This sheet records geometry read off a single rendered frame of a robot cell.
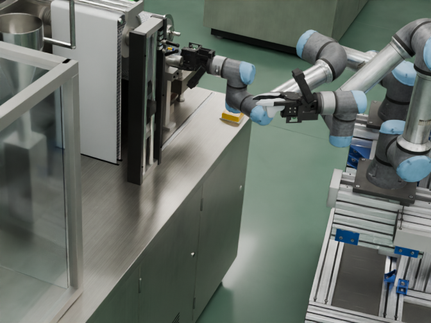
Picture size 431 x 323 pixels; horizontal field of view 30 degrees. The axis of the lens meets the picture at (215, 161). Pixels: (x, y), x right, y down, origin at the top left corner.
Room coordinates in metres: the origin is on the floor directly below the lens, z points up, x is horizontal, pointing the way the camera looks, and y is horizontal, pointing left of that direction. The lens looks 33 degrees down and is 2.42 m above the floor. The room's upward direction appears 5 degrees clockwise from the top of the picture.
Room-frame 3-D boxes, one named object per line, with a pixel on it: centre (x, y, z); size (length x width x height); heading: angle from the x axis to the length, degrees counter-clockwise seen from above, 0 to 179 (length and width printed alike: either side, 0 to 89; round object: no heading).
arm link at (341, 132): (2.32, -0.40, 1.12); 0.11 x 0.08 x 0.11; 14
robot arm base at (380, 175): (2.50, -0.63, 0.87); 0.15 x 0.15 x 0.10
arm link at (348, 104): (2.31, -0.41, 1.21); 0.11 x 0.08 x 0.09; 104
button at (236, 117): (2.72, -0.05, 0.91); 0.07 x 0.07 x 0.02; 70
